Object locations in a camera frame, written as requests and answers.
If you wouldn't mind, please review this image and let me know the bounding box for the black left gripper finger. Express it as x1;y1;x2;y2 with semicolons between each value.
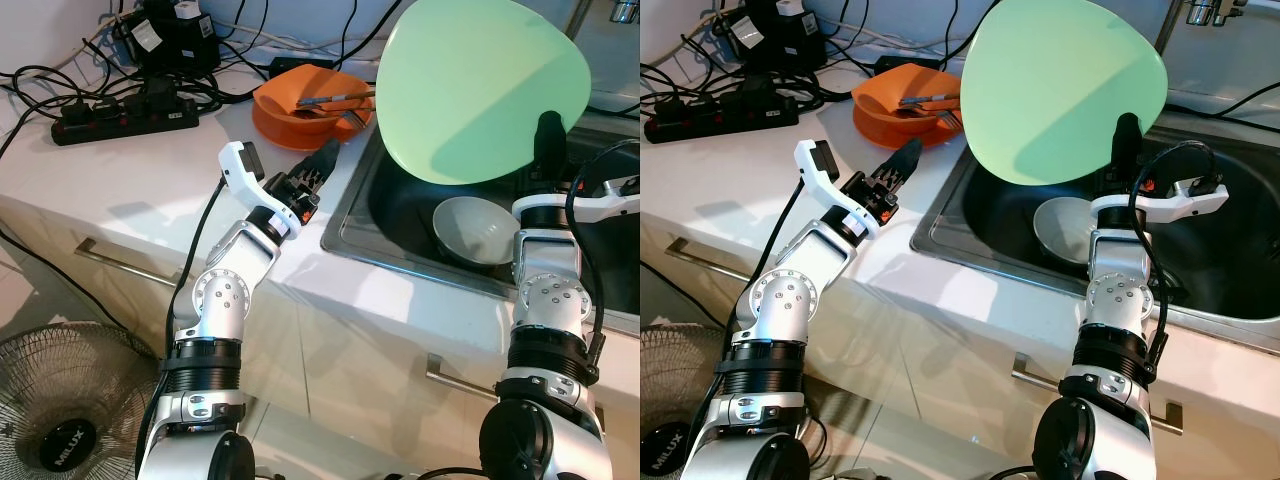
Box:
890;147;924;191
299;139;339;182
310;149;341;192
878;137;921;181

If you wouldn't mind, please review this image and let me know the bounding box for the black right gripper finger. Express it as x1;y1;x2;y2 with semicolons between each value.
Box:
535;112;567;176
1112;113;1144;176

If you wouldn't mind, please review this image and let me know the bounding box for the white bowl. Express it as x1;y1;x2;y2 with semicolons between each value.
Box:
1033;197;1097;267
432;197;522;267

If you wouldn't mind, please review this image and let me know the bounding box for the light green plastic plate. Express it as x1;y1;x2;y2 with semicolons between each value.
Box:
960;0;1170;187
377;0;594;187

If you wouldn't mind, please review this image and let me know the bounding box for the white kitchen cabinet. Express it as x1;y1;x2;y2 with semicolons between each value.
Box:
640;205;1280;476
0;205;641;476

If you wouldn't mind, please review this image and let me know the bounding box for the orange plastic bowl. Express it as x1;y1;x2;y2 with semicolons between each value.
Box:
252;68;380;152
852;65;967;150

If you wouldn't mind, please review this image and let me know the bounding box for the stainless steel sink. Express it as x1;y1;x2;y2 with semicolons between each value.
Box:
322;108;641;323
910;105;1280;353

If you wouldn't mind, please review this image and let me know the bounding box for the small black power adapter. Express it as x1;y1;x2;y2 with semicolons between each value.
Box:
270;57;337;80
875;55;942;74

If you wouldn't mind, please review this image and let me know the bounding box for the black charger device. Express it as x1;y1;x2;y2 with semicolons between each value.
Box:
718;0;824;74
118;0;222;74

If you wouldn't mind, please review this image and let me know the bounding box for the black power strip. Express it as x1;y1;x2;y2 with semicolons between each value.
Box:
52;96;200;147
645;94;802;144

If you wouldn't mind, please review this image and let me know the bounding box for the metal floor fan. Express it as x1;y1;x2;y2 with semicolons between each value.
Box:
640;325;737;477
0;322;167;477

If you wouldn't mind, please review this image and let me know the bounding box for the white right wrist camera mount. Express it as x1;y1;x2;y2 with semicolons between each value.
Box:
1090;178;1230;227
512;175;641;225

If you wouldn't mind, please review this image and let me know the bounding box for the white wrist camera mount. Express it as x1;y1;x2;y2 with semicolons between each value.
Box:
1090;178;1230;227
217;140;292;218
512;175;641;225
794;138;867;218

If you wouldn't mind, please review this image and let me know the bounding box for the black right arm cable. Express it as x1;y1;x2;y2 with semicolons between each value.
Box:
565;140;641;373
1130;140;1217;383

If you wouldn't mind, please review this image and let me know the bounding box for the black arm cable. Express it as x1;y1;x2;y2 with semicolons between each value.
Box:
770;180;817;263
565;140;641;373
1130;140;1217;383
163;180;234;333

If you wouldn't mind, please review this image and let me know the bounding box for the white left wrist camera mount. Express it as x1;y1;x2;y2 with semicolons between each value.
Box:
794;138;867;218
217;140;292;218

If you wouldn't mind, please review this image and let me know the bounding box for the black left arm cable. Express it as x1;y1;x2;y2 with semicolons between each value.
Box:
770;180;817;263
163;180;234;333

